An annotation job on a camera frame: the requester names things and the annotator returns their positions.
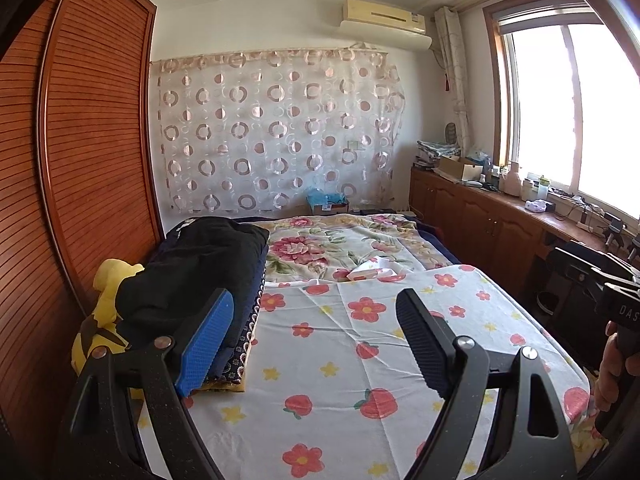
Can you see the blue item on box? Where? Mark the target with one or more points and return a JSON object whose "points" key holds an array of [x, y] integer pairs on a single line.
{"points": [[326, 201]]}

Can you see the wood-framed window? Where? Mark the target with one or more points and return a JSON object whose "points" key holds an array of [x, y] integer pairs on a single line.
{"points": [[575, 110]]}

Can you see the wooden slatted wardrobe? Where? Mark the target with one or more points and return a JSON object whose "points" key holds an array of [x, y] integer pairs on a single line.
{"points": [[75, 135]]}

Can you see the green-lidded jar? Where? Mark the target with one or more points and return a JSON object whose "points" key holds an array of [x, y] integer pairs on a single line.
{"points": [[543, 190]]}

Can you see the person's right hand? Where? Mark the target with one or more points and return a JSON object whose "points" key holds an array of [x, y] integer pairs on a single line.
{"points": [[610, 375]]}

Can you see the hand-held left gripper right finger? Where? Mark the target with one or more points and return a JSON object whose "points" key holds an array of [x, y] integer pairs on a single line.
{"points": [[425, 347]]}

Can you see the long wooden cabinet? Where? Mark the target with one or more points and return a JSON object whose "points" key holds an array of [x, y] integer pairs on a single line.
{"points": [[475, 215]]}

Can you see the yellow folded garment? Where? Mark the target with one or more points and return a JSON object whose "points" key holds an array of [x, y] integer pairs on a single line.
{"points": [[220, 386]]}

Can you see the wall air conditioner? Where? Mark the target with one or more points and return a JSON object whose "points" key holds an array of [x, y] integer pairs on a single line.
{"points": [[385, 22]]}

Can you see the dark patterned folded garment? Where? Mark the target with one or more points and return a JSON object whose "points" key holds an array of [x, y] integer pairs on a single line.
{"points": [[245, 357]]}

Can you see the black printed t-shirt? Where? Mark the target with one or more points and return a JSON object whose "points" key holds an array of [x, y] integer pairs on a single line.
{"points": [[190, 270]]}

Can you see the floral blanket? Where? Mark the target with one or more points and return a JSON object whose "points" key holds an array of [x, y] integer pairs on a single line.
{"points": [[320, 245]]}

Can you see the sheer circle-patterned curtain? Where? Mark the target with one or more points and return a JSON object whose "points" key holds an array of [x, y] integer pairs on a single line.
{"points": [[280, 130]]}

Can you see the yellow plush toy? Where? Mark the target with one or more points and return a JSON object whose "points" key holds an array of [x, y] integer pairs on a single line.
{"points": [[92, 340]]}

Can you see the tied patterned window curtain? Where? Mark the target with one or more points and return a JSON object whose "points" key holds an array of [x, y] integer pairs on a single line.
{"points": [[452, 60]]}

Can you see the strawberry flower bed sheet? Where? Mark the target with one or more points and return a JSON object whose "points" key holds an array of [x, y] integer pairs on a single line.
{"points": [[350, 360]]}

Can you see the white pouch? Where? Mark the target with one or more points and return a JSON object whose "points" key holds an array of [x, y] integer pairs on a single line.
{"points": [[535, 206]]}

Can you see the dark woven fan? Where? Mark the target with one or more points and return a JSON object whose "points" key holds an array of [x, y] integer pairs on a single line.
{"points": [[452, 133]]}

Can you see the pink jug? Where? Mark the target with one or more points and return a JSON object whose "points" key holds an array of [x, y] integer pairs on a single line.
{"points": [[510, 180]]}

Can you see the white jar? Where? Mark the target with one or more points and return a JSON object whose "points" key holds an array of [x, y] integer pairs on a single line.
{"points": [[528, 190]]}

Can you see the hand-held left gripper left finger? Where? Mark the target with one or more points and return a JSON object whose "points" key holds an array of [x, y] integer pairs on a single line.
{"points": [[205, 352]]}

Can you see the stack of folded papers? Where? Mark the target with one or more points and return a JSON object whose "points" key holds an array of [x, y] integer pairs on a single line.
{"points": [[435, 152]]}

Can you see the cardboard box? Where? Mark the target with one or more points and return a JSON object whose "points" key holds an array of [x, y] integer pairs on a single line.
{"points": [[457, 167]]}

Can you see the red tassel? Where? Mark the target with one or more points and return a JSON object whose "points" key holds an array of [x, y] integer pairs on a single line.
{"points": [[446, 82]]}

